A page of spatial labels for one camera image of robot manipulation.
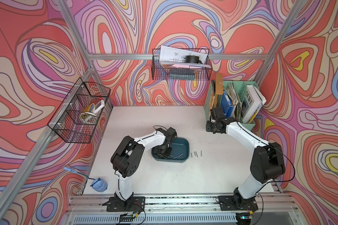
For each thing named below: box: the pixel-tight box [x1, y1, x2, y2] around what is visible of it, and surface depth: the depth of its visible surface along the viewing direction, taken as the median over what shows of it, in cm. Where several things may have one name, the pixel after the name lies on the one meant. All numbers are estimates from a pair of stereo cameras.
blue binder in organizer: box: [221, 90, 234, 119], surface depth 96 cm
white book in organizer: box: [240, 84, 267, 124], surface depth 93 cm
